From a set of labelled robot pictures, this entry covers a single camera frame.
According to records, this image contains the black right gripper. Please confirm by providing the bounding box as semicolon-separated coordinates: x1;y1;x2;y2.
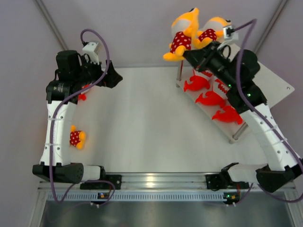
182;41;239;89

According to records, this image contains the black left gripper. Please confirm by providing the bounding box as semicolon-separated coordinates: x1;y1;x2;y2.
73;55;122;88

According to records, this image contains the red shark plush back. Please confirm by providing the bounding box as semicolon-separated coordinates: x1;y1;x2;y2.
183;70;213;92

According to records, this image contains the red shark plush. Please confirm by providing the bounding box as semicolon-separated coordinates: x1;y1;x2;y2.
195;79;229;108
212;105;243;125
78;85;89;101
183;70;213;92

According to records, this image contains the yellow plush polka-dot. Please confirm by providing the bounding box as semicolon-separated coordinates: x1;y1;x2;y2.
69;125;86;150
163;8;199;61
192;17;232;49

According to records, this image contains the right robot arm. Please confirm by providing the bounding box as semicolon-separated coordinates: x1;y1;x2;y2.
183;42;303;192

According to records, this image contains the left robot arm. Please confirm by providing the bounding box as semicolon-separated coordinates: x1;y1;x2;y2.
32;50;123;189

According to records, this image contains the white two-tier shelf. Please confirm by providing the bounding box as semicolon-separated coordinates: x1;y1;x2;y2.
177;63;294;144

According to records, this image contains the yellow plush polka-dot front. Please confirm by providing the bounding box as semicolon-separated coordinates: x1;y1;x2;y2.
69;125;86;150

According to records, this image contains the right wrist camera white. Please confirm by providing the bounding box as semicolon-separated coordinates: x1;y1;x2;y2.
217;25;239;50

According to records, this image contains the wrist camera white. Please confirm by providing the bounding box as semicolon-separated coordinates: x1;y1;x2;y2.
82;41;101;65
217;25;239;50

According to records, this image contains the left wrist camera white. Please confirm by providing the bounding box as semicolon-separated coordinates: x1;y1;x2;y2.
82;41;101;65

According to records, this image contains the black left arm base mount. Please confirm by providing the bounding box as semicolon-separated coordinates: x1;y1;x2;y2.
80;174;122;190

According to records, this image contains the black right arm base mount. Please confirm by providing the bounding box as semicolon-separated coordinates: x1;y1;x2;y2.
205;173;237;191

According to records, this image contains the white slotted cable duct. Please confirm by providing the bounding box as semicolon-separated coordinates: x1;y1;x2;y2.
57;191;238;202

